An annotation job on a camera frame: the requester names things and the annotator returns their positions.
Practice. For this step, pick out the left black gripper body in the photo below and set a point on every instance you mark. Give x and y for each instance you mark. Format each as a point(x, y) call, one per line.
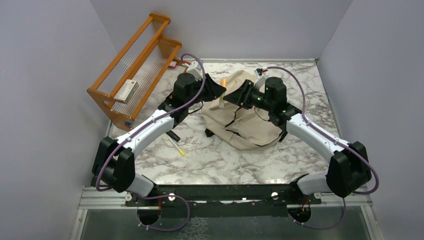
point(198, 89)

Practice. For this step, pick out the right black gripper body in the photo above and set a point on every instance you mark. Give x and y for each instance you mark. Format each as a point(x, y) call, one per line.
point(259, 101)

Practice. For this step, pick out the orange yellow highlighter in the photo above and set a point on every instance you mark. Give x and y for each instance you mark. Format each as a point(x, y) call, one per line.
point(221, 102)

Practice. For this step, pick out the beige canvas backpack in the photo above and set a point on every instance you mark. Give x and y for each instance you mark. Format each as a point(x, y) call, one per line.
point(242, 128)

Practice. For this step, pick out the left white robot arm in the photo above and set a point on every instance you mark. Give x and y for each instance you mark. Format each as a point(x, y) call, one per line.
point(114, 163)

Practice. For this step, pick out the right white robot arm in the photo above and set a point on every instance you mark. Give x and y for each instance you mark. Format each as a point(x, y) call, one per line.
point(348, 166)

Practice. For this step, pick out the small red white card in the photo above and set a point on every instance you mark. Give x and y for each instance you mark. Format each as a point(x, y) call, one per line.
point(172, 64)

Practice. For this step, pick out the green black highlighter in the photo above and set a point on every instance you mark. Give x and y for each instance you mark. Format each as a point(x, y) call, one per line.
point(173, 136)

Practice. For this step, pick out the white red small box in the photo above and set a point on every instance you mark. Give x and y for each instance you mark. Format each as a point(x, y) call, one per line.
point(126, 91)

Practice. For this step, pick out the orange wooden shelf rack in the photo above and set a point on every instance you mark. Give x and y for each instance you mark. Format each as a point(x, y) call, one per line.
point(144, 58)

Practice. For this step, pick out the white yellow marker pen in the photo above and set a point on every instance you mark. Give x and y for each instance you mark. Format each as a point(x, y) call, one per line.
point(181, 152)

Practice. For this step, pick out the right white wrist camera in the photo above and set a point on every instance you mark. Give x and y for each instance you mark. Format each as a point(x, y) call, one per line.
point(261, 77)

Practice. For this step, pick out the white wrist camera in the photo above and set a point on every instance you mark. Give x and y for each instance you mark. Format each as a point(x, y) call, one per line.
point(195, 68)
point(261, 77)

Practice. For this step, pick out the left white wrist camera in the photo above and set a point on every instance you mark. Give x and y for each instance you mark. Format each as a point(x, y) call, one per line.
point(195, 68)

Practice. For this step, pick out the black metal base frame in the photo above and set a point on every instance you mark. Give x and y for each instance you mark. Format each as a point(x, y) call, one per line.
point(218, 201)

